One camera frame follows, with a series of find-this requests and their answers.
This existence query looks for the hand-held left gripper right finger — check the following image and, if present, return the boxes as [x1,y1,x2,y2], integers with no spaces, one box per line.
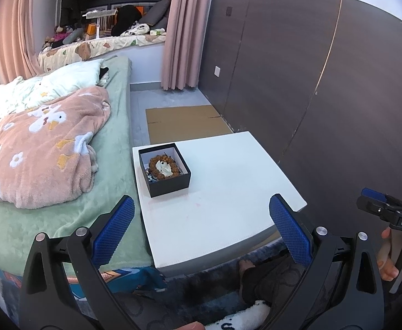
[269,194,386,330]

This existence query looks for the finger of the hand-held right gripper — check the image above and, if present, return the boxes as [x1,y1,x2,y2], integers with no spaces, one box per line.
[356,187,399,221]

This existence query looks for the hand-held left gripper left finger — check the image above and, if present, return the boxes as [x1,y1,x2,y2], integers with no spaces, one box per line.
[19,195,135,330]

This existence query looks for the black jewelry box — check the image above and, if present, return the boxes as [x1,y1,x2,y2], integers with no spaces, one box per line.
[138,142,192,198]

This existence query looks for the brown seed bead bracelet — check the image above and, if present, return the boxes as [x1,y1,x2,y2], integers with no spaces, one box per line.
[148,155,181,181]

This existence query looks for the white butterfly pendant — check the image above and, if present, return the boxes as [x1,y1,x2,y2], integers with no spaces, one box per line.
[156,160,174,178]

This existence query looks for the person's right hand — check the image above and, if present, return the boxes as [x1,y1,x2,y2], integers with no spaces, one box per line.
[376,229,402,282]

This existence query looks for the green bedsheet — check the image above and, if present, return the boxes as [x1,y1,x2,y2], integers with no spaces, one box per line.
[0,57,154,269]

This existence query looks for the person's leg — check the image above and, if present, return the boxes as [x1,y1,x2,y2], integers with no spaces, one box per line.
[238,252,312,314]

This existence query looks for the cartoon-print blanket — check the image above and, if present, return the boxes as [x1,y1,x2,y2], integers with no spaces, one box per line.
[0,260,168,318]

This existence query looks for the white low table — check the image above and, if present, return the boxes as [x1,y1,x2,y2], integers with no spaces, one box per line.
[132,131,307,272]

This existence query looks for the dark blue rug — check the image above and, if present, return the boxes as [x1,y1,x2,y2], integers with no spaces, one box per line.
[112,237,325,330]

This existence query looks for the pink flower-print blanket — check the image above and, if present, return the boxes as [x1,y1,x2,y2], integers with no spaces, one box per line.
[0,86,112,210]

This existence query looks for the flattened cardboard sheet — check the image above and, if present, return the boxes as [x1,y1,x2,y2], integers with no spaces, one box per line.
[145,105,234,145]

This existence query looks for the white pillow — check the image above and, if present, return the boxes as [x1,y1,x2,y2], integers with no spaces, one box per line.
[0,58,105,118]

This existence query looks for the bear-print window seat cushion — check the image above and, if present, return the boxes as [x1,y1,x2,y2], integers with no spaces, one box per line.
[38,24,167,72]

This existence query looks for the pile of plush toys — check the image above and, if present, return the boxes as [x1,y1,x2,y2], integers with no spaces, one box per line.
[42,24,85,48]

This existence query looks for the pink curtain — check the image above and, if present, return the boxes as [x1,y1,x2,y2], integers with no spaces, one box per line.
[0,0,45,84]
[161,0,215,90]

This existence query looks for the black bag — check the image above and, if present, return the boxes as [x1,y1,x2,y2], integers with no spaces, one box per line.
[113,5,144,37]

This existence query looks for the white drying rack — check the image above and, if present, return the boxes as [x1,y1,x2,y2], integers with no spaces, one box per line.
[82,10,118,40]

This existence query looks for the grey pillow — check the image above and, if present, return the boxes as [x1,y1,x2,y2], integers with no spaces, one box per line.
[140,0,173,29]

